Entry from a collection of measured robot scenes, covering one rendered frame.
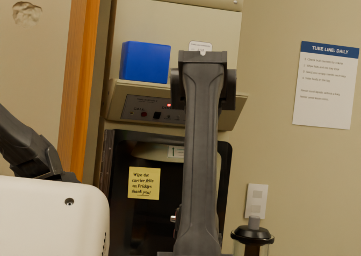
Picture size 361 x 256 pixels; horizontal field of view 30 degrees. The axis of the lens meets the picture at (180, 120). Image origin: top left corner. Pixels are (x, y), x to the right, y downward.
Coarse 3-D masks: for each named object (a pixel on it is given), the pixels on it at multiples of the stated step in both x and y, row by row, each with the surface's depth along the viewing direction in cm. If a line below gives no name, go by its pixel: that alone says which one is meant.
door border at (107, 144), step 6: (108, 132) 163; (114, 132) 163; (108, 138) 163; (108, 144) 163; (108, 150) 163; (108, 156) 163; (102, 162) 163; (108, 162) 163; (102, 168) 163; (108, 168) 163; (108, 174) 163; (108, 180) 163; (102, 186) 164; (108, 186) 163; (102, 192) 164; (108, 192) 164
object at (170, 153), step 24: (120, 144) 163; (144, 144) 162; (168, 144) 162; (120, 168) 163; (168, 168) 162; (120, 192) 163; (168, 192) 162; (120, 216) 164; (144, 216) 163; (168, 216) 162; (120, 240) 164; (144, 240) 163; (168, 240) 163
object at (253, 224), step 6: (252, 216) 166; (258, 216) 166; (252, 222) 165; (258, 222) 165; (240, 228) 165; (246, 228) 165; (252, 228) 165; (258, 228) 165; (264, 228) 168; (240, 234) 163; (246, 234) 162; (252, 234) 162; (258, 234) 162; (264, 234) 163; (270, 234) 165
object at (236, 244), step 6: (234, 234) 164; (234, 240) 165; (264, 240) 161; (234, 246) 165; (240, 246) 163; (246, 246) 162; (252, 246) 162; (258, 246) 162; (264, 246) 163; (234, 252) 165; (240, 252) 163; (246, 252) 162; (252, 252) 162; (258, 252) 162; (264, 252) 163
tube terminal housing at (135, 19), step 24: (120, 0) 163; (144, 0) 164; (120, 24) 163; (144, 24) 164; (168, 24) 166; (192, 24) 167; (216, 24) 169; (240, 24) 170; (120, 48) 163; (216, 48) 169; (168, 72) 167; (96, 168) 171
